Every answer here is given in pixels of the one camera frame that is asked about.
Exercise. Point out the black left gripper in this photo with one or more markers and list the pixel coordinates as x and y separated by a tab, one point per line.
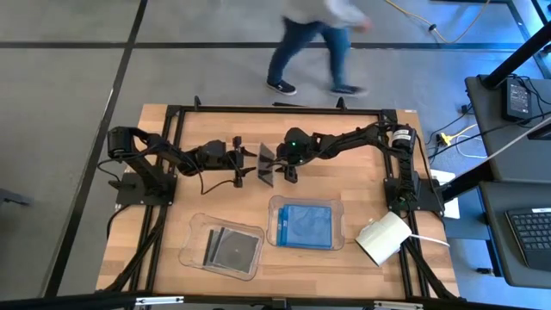
215	165

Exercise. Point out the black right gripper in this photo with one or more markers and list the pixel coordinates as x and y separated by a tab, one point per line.
295	148

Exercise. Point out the clear plastic bin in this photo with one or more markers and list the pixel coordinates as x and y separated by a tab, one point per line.
338	224
193	241

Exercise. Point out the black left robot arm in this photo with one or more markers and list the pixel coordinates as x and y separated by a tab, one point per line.
163	150

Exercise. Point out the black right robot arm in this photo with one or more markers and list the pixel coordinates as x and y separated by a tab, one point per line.
353	135

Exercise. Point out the person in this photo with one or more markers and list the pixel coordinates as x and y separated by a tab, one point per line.
292	47

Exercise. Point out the yellow plug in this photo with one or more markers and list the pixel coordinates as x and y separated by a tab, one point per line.
444	139

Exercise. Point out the white paper sheet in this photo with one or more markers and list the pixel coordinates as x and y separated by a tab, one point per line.
453	212

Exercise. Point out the black support pole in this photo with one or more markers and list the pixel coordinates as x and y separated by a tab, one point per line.
469	181
521	56

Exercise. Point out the black floor plug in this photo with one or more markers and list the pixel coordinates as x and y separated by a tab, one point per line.
432	28

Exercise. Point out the grey desk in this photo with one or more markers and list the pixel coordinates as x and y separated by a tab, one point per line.
486	129

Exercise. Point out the grey keyboard shelf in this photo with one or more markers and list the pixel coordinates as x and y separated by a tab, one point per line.
495	241

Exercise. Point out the black rig beam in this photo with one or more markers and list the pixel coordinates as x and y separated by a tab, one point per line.
64	301

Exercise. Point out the grey furniture foot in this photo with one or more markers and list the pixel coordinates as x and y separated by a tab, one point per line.
13	198

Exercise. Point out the black power adapter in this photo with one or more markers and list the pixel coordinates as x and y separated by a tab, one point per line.
516	99

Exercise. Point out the black keyboard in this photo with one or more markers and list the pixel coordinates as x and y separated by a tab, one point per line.
534	237

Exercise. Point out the black desk device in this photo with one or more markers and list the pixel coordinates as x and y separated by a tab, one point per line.
542	132

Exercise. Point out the black aluminium table frame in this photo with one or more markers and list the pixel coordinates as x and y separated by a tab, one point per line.
206	108

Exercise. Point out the black frame clamp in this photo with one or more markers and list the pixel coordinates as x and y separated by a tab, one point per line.
197	102
341	104

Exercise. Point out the white cylindrical camera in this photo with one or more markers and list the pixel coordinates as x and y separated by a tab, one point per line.
383	237

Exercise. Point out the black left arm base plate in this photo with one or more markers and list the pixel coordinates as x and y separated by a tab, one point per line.
129	196

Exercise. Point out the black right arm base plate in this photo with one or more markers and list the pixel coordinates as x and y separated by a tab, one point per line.
432	200

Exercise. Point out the silver metal bracket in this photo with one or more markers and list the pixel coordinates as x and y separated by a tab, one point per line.
398	305
159	300

